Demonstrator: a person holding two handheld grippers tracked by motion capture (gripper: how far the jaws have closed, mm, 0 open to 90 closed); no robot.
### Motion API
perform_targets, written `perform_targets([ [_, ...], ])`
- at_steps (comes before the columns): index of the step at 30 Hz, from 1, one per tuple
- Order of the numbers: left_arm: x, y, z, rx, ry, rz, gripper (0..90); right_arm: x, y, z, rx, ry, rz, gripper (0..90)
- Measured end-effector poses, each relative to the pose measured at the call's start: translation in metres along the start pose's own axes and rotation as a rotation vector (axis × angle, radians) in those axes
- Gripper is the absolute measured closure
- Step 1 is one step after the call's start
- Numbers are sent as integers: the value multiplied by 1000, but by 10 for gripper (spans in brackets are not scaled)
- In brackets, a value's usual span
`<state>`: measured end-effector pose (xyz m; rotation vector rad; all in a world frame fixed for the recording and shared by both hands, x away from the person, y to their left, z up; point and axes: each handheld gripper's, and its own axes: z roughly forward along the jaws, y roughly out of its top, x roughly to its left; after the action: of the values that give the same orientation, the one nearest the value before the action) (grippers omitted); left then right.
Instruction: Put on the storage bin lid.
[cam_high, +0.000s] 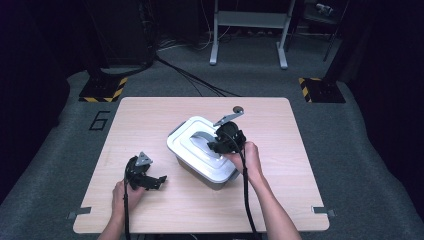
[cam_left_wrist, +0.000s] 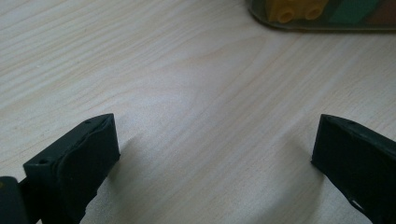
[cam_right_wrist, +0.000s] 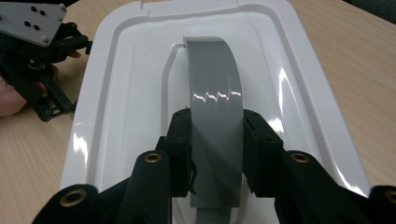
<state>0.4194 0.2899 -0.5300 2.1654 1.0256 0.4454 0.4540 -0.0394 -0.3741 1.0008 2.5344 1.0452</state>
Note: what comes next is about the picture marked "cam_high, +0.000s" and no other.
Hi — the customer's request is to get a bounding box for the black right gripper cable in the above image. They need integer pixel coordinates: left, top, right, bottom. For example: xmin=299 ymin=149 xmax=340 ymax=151
xmin=221 ymin=131 xmax=259 ymax=240

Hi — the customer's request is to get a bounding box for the black equipment cabinet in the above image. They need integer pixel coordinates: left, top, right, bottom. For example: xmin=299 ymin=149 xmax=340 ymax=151
xmin=84 ymin=0 xmax=156 ymax=68

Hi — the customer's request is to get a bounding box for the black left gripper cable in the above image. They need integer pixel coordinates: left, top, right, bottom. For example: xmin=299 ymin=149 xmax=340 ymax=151
xmin=123 ymin=159 xmax=133 ymax=240

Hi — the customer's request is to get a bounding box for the dark curtain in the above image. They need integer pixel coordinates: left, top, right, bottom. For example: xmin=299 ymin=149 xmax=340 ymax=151
xmin=346 ymin=0 xmax=424 ymax=214
xmin=0 ymin=0 xmax=69 ymax=204

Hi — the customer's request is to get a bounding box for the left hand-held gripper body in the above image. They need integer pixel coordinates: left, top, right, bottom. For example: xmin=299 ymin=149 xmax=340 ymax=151
xmin=124 ymin=151 xmax=158 ymax=191

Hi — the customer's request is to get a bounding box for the black floor cable bundle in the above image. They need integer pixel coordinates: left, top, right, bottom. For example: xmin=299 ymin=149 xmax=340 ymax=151
xmin=99 ymin=54 xmax=242 ymax=98

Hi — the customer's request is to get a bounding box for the translucent brown storage box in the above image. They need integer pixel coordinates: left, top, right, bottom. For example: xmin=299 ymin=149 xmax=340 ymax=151
xmin=168 ymin=121 xmax=242 ymax=192

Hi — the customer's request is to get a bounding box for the person's left hand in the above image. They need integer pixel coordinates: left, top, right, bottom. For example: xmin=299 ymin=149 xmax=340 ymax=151
xmin=111 ymin=179 xmax=146 ymax=218

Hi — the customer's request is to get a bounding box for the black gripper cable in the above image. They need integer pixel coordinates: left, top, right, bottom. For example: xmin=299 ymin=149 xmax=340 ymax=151
xmin=221 ymin=131 xmax=259 ymax=240
xmin=123 ymin=159 xmax=133 ymax=240

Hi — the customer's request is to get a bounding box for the grey table bracket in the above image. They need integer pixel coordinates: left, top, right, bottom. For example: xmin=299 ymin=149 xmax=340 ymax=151
xmin=67 ymin=206 xmax=92 ymax=220
xmin=311 ymin=205 xmax=335 ymax=218

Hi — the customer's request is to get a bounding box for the black stand base striped tape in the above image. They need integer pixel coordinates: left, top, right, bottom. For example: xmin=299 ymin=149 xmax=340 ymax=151
xmin=78 ymin=76 xmax=129 ymax=103
xmin=298 ymin=77 xmax=346 ymax=104

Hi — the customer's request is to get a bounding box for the white metal desk frame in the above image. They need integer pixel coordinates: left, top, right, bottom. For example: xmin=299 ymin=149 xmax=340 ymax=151
xmin=209 ymin=0 xmax=297 ymax=70

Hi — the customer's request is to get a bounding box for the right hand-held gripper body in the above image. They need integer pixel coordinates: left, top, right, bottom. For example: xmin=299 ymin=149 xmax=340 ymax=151
xmin=213 ymin=111 xmax=247 ymax=154

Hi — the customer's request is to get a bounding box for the small grey device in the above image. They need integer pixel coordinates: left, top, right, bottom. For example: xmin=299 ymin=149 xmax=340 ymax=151
xmin=314 ymin=2 xmax=334 ymax=17

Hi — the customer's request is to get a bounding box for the white lid with grey handle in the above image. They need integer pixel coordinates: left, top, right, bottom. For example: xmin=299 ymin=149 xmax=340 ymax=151
xmin=166 ymin=115 xmax=241 ymax=184

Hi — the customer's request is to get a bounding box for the person's right hand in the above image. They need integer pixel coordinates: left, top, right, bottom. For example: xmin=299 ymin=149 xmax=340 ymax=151
xmin=226 ymin=140 xmax=263 ymax=183

